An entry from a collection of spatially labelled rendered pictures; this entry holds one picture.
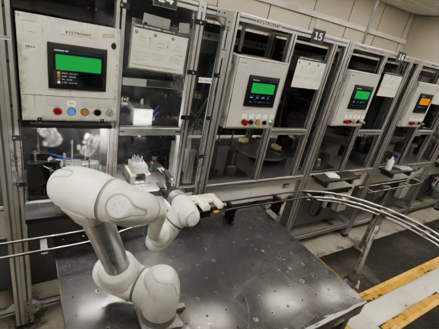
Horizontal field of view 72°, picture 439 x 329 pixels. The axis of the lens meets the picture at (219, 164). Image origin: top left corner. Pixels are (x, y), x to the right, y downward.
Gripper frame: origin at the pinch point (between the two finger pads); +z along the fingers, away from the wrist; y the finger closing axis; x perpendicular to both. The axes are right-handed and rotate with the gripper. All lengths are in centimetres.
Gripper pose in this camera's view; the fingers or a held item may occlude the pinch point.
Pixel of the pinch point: (161, 177)
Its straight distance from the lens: 170.2
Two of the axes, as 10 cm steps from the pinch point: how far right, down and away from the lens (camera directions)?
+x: -8.5, 0.6, -5.3
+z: -5.0, -4.3, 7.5
